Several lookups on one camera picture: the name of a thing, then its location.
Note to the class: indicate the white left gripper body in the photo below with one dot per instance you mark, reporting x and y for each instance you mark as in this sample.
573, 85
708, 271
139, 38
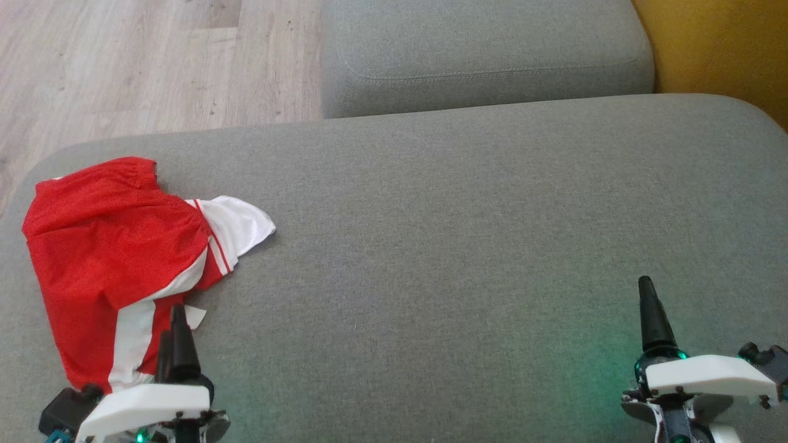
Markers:
148, 406

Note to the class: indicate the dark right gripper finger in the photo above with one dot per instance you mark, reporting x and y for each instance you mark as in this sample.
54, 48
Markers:
654, 317

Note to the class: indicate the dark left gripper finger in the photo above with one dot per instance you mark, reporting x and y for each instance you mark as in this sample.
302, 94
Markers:
164, 360
183, 351

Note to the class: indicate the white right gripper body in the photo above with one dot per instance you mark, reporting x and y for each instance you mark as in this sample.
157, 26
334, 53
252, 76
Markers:
708, 376

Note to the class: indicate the red shorts with white stripe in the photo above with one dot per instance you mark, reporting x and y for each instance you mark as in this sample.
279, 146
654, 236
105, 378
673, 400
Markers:
92, 246

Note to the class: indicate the large grey sofa seat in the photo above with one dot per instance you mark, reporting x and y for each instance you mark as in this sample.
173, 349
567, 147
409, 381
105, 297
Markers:
462, 246

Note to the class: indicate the grey sofa seat cushion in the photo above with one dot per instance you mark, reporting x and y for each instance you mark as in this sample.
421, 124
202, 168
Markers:
480, 37

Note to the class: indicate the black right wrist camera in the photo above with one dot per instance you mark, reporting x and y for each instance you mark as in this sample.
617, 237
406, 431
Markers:
766, 358

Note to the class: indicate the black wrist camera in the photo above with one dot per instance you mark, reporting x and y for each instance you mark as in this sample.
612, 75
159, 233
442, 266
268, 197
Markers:
68, 409
766, 358

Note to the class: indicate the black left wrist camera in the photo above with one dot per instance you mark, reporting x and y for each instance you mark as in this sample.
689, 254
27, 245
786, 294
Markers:
68, 409

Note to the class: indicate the teal left camera connector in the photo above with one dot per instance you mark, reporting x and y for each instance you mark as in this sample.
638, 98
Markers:
58, 437

